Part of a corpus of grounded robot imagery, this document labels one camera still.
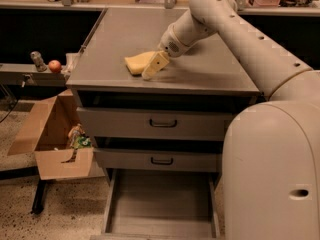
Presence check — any green snack packet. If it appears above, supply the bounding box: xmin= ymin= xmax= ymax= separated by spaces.
xmin=68 ymin=124 xmax=92 ymax=149

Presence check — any grey side shelf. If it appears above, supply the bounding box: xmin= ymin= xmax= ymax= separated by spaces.
xmin=0 ymin=53 xmax=80 ymax=87

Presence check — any top grey drawer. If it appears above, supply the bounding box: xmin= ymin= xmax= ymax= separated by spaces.
xmin=77 ymin=107 xmax=233 ymax=141

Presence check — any grey metal drawer cabinet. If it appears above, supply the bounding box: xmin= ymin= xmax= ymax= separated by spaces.
xmin=66 ymin=7 xmax=264 ymax=198

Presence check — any yellow sponge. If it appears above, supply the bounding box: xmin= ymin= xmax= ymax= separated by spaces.
xmin=124 ymin=51 xmax=155 ymax=75

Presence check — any bottom grey open drawer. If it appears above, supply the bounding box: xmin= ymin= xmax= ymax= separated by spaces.
xmin=90 ymin=169 xmax=221 ymax=240

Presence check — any red apple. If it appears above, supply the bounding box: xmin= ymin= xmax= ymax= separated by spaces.
xmin=48 ymin=60 xmax=62 ymax=73

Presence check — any small grey figurine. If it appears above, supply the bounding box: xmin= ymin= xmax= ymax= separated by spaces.
xmin=30 ymin=51 xmax=47 ymax=72

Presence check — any open cardboard box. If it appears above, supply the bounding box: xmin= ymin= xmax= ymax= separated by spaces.
xmin=8 ymin=90 xmax=104 ymax=180

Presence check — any middle grey drawer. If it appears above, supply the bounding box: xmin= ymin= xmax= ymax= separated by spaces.
xmin=94 ymin=148 xmax=222 ymax=172

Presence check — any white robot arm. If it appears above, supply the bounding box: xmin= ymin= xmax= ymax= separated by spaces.
xmin=159 ymin=0 xmax=320 ymax=240

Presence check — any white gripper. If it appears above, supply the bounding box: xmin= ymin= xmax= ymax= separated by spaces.
xmin=142 ymin=23 xmax=192 ymax=80

